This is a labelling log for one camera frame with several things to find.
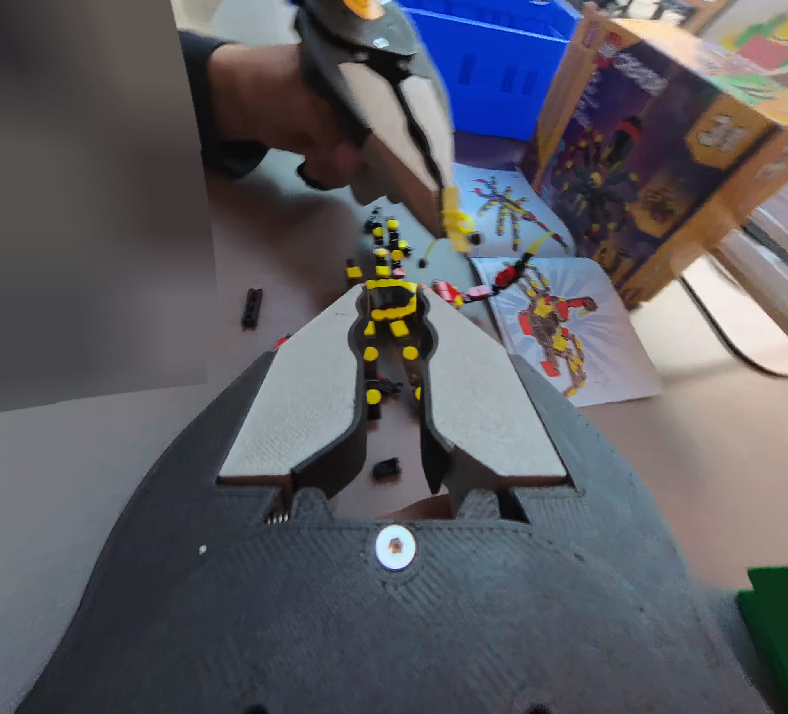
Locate green plastic bin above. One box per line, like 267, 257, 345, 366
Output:
737, 566, 788, 696

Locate black yellow lego scorpion model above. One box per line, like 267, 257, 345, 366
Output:
345, 206, 558, 421

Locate task instruction poster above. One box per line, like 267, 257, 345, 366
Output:
717, 0, 788, 74

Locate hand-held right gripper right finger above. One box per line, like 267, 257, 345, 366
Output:
419, 286, 567, 496

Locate blue plastic bin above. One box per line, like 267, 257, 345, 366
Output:
376, 0, 582, 142

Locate wooden display board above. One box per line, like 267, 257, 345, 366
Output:
677, 0, 788, 379

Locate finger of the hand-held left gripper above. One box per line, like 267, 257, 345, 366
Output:
340, 62, 450, 236
401, 75, 458, 190

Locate open lego instruction booklet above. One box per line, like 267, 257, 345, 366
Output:
452, 163, 662, 408

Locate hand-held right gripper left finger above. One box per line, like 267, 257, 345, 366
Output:
218, 285, 370, 499

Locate yellow string with tape tag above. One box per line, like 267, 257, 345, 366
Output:
419, 184, 482, 269

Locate lego set cardboard box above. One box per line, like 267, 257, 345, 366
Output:
520, 2, 788, 311

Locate person's left hand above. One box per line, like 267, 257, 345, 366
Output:
206, 43, 370, 191

